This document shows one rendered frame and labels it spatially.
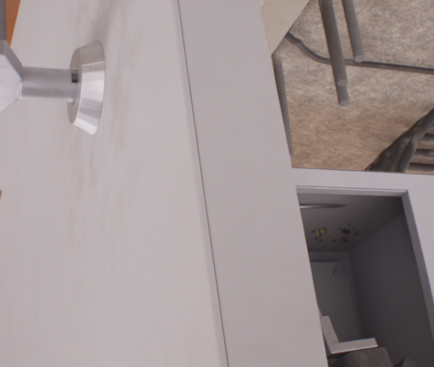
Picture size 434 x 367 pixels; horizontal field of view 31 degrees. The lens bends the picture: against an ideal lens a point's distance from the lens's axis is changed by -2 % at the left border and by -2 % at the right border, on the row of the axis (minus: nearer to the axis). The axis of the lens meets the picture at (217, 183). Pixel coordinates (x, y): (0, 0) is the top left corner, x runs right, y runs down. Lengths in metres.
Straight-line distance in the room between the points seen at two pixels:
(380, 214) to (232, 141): 0.66
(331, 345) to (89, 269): 0.40
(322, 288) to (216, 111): 0.70
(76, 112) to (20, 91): 0.02
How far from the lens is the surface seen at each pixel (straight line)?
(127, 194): 0.19
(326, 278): 0.85
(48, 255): 0.30
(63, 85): 0.22
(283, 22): 1.20
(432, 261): 0.70
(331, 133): 2.10
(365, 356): 0.62
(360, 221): 0.82
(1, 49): 0.21
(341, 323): 0.85
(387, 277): 0.84
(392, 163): 1.81
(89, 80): 0.22
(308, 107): 1.95
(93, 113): 0.22
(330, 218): 0.79
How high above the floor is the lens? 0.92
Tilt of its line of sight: 24 degrees down
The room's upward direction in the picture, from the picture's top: 172 degrees clockwise
